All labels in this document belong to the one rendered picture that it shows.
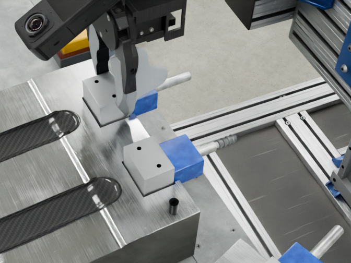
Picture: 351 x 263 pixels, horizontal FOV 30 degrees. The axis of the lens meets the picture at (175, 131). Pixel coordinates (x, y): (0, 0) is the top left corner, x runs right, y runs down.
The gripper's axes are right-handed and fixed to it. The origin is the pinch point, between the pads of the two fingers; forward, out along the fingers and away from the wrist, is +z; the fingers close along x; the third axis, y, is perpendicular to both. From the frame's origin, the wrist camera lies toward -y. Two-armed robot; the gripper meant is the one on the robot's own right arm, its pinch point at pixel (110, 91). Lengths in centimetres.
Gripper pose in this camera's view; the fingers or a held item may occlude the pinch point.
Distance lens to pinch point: 76.1
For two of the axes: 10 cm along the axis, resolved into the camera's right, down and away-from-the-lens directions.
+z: -0.5, 6.5, 7.6
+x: -4.8, -6.8, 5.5
